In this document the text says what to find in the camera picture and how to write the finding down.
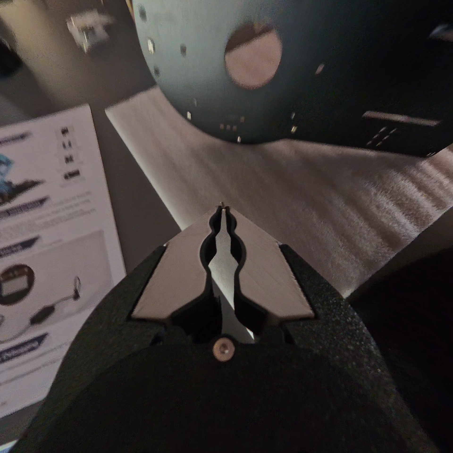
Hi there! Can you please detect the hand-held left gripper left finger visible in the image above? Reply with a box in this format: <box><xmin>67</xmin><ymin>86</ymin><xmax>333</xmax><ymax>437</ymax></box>
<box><xmin>132</xmin><ymin>207</ymin><xmax>223</xmax><ymax>343</ymax></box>

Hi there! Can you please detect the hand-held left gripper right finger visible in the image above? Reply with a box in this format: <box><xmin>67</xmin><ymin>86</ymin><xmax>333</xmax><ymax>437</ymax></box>
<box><xmin>225</xmin><ymin>207</ymin><xmax>315</xmax><ymax>342</ymax></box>

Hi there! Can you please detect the black metal chassis plate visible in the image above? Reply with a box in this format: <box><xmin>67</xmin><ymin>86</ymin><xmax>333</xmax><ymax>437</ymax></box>
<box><xmin>131</xmin><ymin>0</ymin><xmax>453</xmax><ymax>159</ymax></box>

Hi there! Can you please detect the white foam sheet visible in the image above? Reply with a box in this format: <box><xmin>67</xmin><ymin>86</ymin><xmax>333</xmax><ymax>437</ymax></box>
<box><xmin>104</xmin><ymin>85</ymin><xmax>453</xmax><ymax>342</ymax></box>

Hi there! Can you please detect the printed instruction leaflet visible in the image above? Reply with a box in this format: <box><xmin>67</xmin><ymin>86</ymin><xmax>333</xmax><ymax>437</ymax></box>
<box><xmin>0</xmin><ymin>104</ymin><xmax>127</xmax><ymax>419</ymax></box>

